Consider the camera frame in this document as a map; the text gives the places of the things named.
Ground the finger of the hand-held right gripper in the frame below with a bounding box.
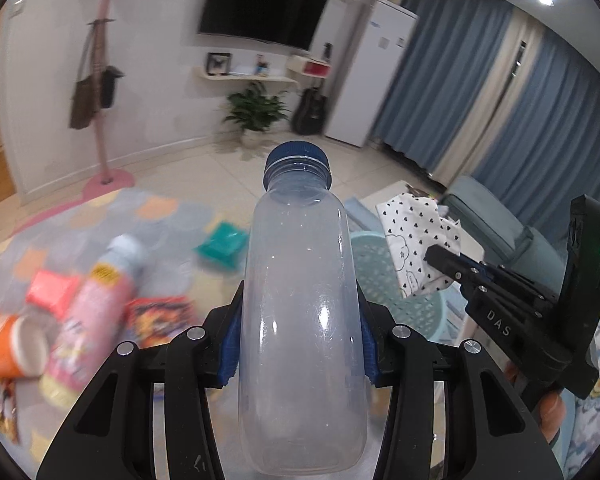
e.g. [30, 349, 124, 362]
[424, 244, 574, 362]
[480, 261, 563, 313]

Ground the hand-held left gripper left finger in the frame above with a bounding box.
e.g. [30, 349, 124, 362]
[37, 280, 246, 480]

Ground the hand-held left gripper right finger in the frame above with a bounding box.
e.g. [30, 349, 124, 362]
[357, 290, 564, 480]

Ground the white heart-patterned cloth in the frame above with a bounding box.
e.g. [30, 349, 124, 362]
[376, 191, 463, 300]

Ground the teal plastic basket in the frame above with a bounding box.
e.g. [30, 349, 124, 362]
[351, 231, 448, 346]

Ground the red orange snack packet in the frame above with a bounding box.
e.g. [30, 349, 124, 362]
[125, 296, 197, 348]

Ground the clear plastic bottle blue cap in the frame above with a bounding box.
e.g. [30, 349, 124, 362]
[237, 141, 370, 475]

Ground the green packet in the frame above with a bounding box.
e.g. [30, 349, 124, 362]
[194, 221, 250, 272]

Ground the pink bottle white cap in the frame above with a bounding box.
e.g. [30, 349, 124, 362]
[40, 234, 148, 407]

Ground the orange paper cup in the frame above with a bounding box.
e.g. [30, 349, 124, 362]
[0, 306, 50, 378]

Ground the brown shoulder bag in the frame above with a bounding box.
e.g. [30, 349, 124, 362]
[70, 22, 103, 130]

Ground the person's right hand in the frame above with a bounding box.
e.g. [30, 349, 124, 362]
[539, 391, 565, 445]

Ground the teal sofa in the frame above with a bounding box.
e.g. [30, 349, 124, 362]
[440, 176, 573, 281]

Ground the floral cloth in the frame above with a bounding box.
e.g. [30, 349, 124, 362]
[562, 305, 600, 480]

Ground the blue curtain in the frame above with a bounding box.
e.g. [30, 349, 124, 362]
[472, 25, 600, 211]
[370, 0, 513, 171]

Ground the beige curtain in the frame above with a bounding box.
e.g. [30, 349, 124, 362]
[432, 7, 548, 187]

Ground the black guitar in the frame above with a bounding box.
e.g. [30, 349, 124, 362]
[292, 72, 331, 136]

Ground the white refrigerator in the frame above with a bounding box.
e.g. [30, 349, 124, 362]
[324, 0, 420, 148]

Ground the pink coat rack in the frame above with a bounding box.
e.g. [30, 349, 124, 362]
[82, 0, 137, 200]

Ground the potted green plant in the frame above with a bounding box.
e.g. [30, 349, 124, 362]
[224, 81, 290, 148]

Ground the black bag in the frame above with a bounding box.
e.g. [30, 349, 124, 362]
[99, 66, 126, 109]

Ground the black television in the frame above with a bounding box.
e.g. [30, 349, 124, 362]
[197, 0, 330, 52]

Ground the white red wall box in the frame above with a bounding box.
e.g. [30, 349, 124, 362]
[287, 55, 329, 78]

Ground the white curved wall shelf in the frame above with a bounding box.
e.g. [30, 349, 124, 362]
[196, 66, 299, 85]

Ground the black picture frame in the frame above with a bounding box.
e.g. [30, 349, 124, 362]
[205, 52, 232, 77]

